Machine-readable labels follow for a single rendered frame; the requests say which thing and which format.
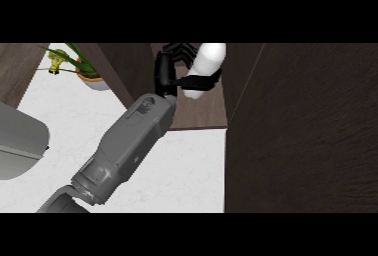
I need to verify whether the brown wooden panel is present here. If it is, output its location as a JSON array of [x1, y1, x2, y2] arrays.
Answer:
[[0, 42, 52, 110]]

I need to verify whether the dark brown wooden cabinet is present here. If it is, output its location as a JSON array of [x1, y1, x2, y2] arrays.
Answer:
[[75, 42, 264, 131]]

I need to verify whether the dark brown cabinet door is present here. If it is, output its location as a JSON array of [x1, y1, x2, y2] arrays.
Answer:
[[223, 42, 378, 214]]

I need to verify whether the white water bottle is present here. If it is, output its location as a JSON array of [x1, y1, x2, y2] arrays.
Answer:
[[183, 42, 229, 101]]

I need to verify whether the yellow-green broccoli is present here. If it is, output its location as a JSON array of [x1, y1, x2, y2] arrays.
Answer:
[[46, 48, 71, 76]]

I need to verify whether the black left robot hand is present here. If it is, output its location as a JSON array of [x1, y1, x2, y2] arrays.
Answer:
[[153, 42, 224, 99]]

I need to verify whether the potted green plant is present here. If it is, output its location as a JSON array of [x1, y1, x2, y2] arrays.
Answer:
[[35, 42, 112, 92]]

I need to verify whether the grey rounded appliance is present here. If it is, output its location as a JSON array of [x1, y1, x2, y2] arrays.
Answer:
[[0, 101, 52, 181]]

